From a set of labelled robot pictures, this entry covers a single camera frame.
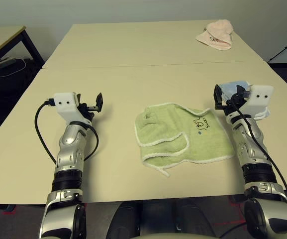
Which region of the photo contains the thin white cable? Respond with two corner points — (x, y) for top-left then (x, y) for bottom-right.
(0, 57), (26, 79)

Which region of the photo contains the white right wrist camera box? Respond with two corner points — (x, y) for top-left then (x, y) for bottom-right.
(242, 84), (276, 121)

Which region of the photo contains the grey power adapter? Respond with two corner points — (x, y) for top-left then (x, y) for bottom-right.
(0, 57), (15, 69)

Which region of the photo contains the dark robot leg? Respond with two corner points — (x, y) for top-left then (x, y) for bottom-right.
(175, 199), (224, 239)
(109, 200), (144, 239)

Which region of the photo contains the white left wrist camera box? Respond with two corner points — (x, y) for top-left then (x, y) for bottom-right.
(54, 92), (93, 124)

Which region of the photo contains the dark left robot leg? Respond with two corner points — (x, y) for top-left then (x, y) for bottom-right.
(109, 200), (144, 239)

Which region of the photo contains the dark right robot leg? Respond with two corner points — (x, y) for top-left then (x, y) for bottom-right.
(175, 199), (224, 239)

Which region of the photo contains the folded blue towel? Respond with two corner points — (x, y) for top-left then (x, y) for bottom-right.
(218, 79), (271, 120)

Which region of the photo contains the side table with black frame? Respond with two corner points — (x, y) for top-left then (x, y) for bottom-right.
(0, 25), (46, 83)

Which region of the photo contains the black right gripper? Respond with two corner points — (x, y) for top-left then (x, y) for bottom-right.
(213, 84), (246, 117)

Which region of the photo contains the green towel with swan print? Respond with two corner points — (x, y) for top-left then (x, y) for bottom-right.
(134, 102), (234, 178)

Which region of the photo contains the pink towel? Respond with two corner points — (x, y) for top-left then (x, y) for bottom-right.
(195, 19), (234, 51)

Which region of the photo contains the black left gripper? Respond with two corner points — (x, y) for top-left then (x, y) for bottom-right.
(76, 92), (104, 123)

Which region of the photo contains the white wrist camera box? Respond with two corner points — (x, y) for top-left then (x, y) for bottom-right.
(242, 84), (276, 121)
(54, 92), (93, 124)

